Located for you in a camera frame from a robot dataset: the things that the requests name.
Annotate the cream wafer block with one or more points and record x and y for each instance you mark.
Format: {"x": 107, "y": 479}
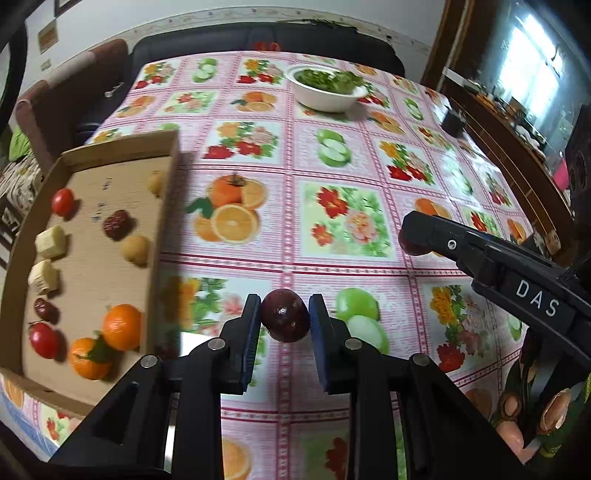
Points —
{"x": 51, "y": 241}
{"x": 44, "y": 277}

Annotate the green cloth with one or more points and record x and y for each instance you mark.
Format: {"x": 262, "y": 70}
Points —
{"x": 18, "y": 143}

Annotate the cardboard box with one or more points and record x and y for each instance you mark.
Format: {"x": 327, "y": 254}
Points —
{"x": 87, "y": 277}

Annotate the small yellow fruit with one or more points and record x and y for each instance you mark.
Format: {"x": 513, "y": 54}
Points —
{"x": 136, "y": 249}
{"x": 156, "y": 182}

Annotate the small black device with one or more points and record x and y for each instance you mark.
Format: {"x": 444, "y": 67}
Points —
{"x": 452, "y": 121}

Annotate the purple passion fruit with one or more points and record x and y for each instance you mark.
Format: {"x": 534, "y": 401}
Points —
{"x": 408, "y": 245}
{"x": 285, "y": 316}

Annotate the wall socket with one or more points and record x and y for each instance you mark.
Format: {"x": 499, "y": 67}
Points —
{"x": 45, "y": 63}

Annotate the person's right hand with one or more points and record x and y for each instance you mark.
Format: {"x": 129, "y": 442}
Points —
{"x": 512, "y": 406}

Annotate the red tomato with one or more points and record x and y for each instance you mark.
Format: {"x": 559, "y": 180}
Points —
{"x": 44, "y": 339}
{"x": 62, "y": 201}

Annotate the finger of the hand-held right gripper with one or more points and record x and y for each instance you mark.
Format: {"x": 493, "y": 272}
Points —
{"x": 443, "y": 240}
{"x": 498, "y": 244}

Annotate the yellow wall notice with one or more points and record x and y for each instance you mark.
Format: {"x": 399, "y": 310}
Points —
{"x": 46, "y": 37}

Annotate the white bowl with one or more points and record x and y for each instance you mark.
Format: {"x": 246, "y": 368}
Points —
{"x": 323, "y": 99}

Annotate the orange without leaf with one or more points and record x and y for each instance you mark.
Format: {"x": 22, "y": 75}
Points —
{"x": 122, "y": 326}

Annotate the dark plum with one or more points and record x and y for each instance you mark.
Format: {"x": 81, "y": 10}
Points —
{"x": 117, "y": 225}

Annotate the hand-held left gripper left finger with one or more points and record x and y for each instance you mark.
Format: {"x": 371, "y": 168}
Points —
{"x": 249, "y": 341}

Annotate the red item on sofa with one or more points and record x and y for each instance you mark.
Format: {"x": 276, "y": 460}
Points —
{"x": 268, "y": 46}

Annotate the green leafy vegetables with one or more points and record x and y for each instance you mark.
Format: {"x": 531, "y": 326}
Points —
{"x": 330, "y": 77}

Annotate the orange with green leaf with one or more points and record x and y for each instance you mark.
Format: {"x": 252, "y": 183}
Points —
{"x": 87, "y": 364}

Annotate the brown armchair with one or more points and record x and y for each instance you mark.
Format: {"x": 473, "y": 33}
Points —
{"x": 106, "y": 55}

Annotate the dark wooden cabinet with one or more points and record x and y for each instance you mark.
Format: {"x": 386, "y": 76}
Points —
{"x": 521, "y": 180}

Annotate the black leather sofa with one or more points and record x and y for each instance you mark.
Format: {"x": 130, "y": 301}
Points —
{"x": 207, "y": 39}

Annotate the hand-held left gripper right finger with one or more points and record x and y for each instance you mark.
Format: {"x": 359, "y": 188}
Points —
{"x": 318, "y": 350}

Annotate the small white object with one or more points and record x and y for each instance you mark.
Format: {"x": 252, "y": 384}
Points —
{"x": 111, "y": 91}

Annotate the fruit and flower print tablecloth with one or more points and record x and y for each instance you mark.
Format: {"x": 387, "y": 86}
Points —
{"x": 286, "y": 272}

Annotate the patterned chair cushion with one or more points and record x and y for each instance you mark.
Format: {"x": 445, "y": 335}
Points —
{"x": 18, "y": 180}

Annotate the dark red date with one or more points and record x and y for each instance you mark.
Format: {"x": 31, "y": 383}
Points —
{"x": 44, "y": 308}

